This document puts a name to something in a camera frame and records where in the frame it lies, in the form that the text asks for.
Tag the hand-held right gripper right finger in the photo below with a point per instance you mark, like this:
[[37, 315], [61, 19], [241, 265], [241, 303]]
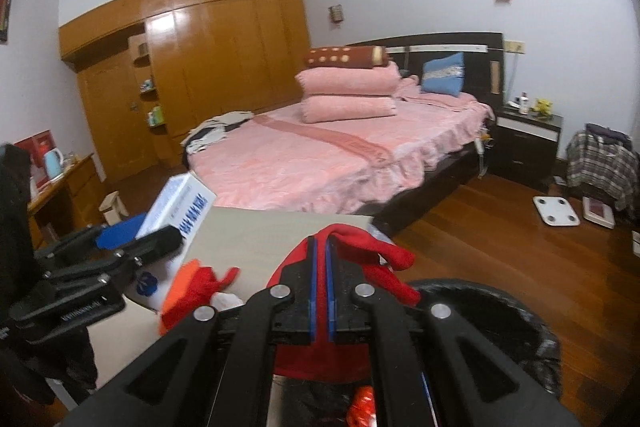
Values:
[[331, 292]]

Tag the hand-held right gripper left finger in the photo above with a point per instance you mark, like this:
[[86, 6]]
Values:
[[312, 292]]

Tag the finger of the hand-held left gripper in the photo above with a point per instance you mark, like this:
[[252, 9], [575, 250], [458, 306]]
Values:
[[150, 247], [120, 233]]

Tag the white cardboard box blue print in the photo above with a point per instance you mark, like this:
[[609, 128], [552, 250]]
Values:
[[175, 202]]

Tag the red cloth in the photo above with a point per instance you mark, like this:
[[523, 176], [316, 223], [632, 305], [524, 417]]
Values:
[[380, 272]]

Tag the black bin with liner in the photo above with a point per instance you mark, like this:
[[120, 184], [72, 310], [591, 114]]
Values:
[[500, 322]]

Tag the orange red glove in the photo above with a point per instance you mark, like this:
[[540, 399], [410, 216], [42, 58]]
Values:
[[195, 287]]

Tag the wooden desk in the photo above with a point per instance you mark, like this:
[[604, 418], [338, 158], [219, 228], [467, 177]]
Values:
[[70, 192]]

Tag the grey tablecloth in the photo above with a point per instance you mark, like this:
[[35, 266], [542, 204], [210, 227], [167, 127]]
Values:
[[260, 237]]

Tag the blue white kettle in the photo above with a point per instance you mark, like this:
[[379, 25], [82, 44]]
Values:
[[54, 164]]

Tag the dark garment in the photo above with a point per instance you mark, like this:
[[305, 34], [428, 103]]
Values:
[[200, 146]]

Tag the orange red plastic wrapper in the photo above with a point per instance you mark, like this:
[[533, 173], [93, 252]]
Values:
[[361, 407]]

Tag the red gift box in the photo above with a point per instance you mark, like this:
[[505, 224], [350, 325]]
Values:
[[37, 142]]

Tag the bed with pink bedspread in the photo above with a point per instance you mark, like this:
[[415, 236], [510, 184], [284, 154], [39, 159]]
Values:
[[310, 162]]

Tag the white crumpled garment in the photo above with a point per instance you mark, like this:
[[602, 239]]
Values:
[[232, 122]]

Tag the wooden wardrobe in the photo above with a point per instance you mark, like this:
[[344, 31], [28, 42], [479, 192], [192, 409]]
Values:
[[215, 57]]

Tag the brown dotted bolster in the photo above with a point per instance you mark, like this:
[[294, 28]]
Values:
[[345, 57]]

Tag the white bathroom scale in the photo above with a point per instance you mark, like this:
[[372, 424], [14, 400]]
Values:
[[556, 211]]

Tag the dark nightstand white stripe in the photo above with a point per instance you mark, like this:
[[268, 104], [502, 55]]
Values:
[[522, 147]]

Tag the blue cushion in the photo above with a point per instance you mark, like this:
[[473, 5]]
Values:
[[442, 76]]

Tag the dark wooden headboard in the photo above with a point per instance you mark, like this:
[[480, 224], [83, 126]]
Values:
[[480, 57]]

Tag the white framed floor scale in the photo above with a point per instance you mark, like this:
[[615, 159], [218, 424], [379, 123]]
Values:
[[597, 211]]

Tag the yellow plush toy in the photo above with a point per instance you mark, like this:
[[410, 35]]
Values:
[[541, 107]]

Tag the plaid garment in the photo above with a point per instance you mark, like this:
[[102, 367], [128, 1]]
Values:
[[600, 167]]

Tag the small white box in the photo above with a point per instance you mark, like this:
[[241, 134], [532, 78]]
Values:
[[636, 243]]

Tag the framed wall picture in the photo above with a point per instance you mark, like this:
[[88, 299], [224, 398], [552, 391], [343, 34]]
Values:
[[5, 14]]

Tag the small brown wall lamp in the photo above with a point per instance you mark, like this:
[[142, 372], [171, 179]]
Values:
[[336, 13]]

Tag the beige wall socket panel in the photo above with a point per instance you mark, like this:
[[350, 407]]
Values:
[[514, 46]]

